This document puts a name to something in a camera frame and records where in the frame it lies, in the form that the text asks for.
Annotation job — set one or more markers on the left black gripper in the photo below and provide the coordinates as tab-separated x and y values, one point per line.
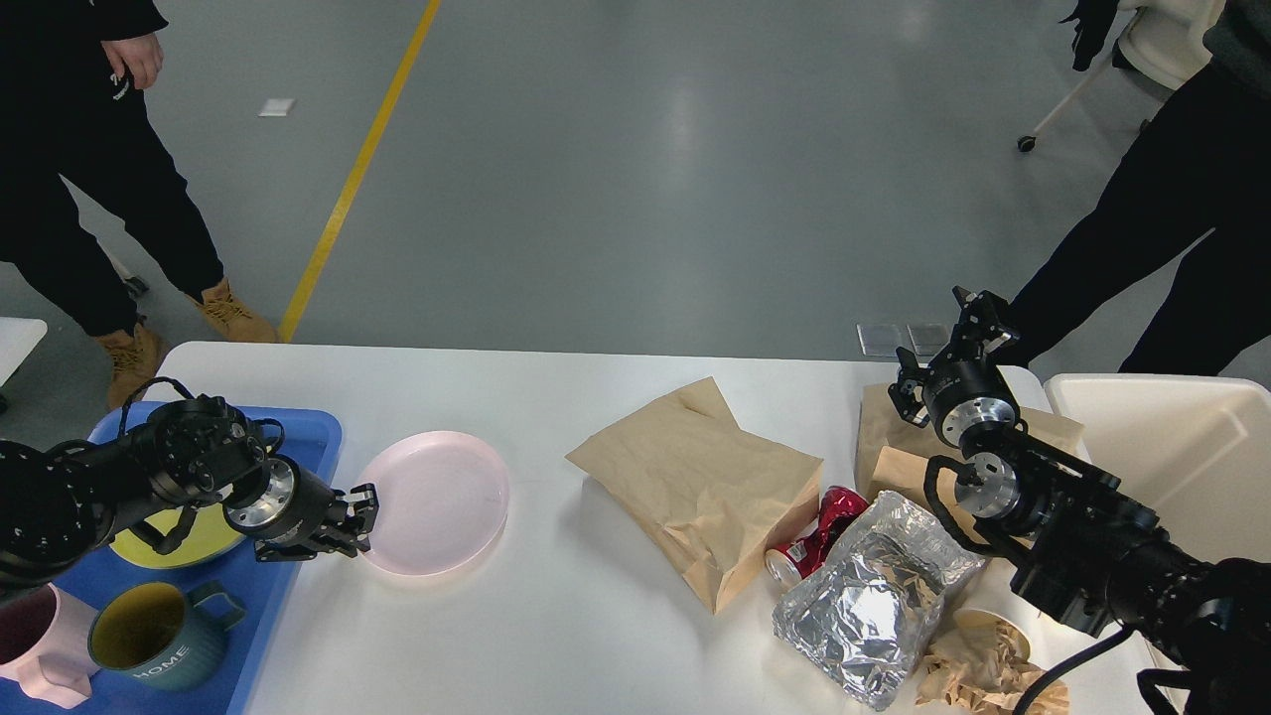
292	516

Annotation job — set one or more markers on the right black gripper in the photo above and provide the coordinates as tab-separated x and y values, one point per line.
965	397

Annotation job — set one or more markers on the pink plate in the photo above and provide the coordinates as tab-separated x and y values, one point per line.
443	498

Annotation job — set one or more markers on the dark green mug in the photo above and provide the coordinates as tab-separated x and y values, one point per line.
163	637

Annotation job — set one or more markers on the large brown paper bag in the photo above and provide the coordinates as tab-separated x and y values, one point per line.
711	495

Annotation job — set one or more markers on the pink mug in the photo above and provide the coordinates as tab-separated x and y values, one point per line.
45	646

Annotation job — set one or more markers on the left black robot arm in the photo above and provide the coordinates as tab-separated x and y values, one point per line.
152	479

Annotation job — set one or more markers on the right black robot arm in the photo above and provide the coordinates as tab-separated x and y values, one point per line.
1084	553

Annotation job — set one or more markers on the blue plastic tray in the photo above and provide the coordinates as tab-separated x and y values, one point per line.
313	439

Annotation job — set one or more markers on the yellow plate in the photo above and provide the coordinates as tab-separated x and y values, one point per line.
210	537

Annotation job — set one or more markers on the crushed red soda can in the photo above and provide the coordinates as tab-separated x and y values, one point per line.
792	562

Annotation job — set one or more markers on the paper cup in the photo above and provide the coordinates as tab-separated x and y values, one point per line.
991	638

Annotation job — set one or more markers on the white plastic bin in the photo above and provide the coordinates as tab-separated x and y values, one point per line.
1195	450

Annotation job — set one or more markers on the crumpled aluminium foil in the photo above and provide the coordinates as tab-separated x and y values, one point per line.
866	616

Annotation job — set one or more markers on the crumpled brown paper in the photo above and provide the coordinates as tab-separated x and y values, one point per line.
947	676

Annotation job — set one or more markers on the person in black walking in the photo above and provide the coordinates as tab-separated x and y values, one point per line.
1195	185

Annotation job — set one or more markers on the white office chair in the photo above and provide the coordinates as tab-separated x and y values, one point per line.
1161	41

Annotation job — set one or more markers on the white side table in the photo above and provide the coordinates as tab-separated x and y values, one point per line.
19	337

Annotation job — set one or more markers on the person in black left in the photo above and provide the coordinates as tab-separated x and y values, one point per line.
74	117

